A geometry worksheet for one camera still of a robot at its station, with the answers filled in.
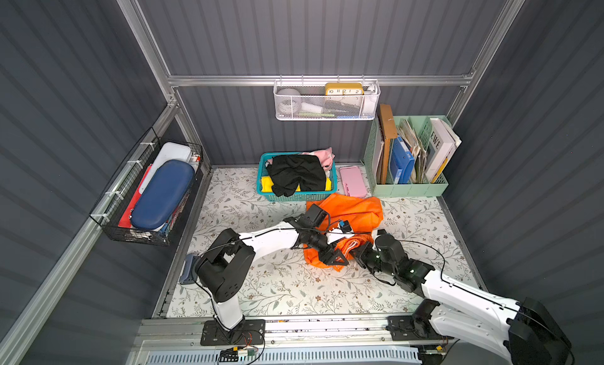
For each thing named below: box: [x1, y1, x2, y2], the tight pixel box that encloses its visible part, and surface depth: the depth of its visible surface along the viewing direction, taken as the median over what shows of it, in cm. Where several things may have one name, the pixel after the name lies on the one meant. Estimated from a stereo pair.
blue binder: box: [391, 135, 416, 185], surface depth 101 cm
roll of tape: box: [276, 88, 303, 115], surface depth 88 cm
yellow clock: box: [324, 82, 365, 96], surface depth 89 cm
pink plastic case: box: [338, 165, 368, 198], surface depth 114 cm
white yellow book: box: [425, 117, 462, 184], surface depth 100 cm
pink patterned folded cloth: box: [298, 146, 336, 179], surface depth 107 cm
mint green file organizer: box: [363, 115, 456, 198], surface depth 104 cm
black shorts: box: [265, 154, 326, 198], surface depth 100 cm
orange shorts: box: [305, 193, 384, 234], surface depth 101 cm
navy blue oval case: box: [130, 159, 196, 232], surface depth 69 cm
